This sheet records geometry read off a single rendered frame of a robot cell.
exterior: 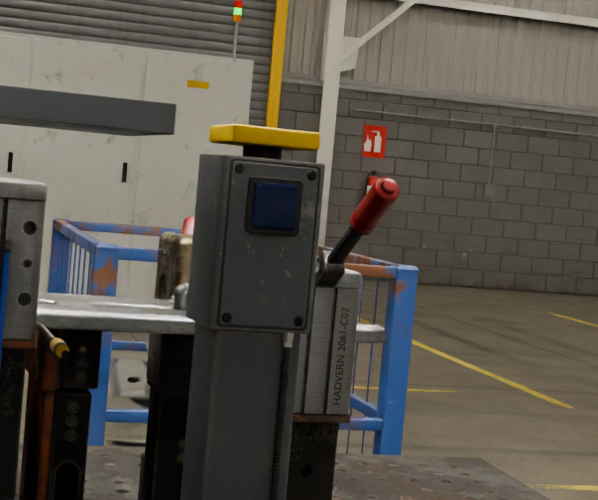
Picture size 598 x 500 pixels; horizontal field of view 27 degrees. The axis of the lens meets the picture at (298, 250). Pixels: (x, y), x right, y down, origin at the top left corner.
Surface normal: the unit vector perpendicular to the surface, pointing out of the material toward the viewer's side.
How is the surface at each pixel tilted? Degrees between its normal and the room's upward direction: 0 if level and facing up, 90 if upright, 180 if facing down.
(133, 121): 90
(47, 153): 90
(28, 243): 90
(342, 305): 90
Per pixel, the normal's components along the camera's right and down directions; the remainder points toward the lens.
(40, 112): 0.32, 0.08
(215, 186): -0.94, -0.07
